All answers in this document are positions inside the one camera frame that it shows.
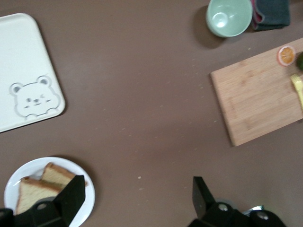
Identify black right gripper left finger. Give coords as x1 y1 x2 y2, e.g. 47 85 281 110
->
16 175 86 227

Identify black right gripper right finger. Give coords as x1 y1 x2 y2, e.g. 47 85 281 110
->
189 176 240 227

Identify brown bread slice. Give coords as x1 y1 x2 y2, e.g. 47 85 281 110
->
16 176 65 215
41 162 88 190

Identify white round plate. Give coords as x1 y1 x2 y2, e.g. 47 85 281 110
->
4 157 96 227

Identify wooden cutting board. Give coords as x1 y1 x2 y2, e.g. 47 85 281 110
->
210 37 303 147

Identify cream tray with bear print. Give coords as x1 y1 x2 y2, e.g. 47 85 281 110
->
0 13 66 133

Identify yellow plastic fork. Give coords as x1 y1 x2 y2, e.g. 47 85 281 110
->
290 74 303 107

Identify orange fruit slice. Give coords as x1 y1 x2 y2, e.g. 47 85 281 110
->
277 45 296 67

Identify dark green avocado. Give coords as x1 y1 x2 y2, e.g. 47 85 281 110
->
295 52 303 71

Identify pale green bowl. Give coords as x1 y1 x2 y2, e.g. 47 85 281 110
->
205 0 253 38

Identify pink cloth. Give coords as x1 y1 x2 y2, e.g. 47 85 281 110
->
250 0 265 30

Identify dark grey cloth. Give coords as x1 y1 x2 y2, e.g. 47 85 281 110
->
252 0 291 31

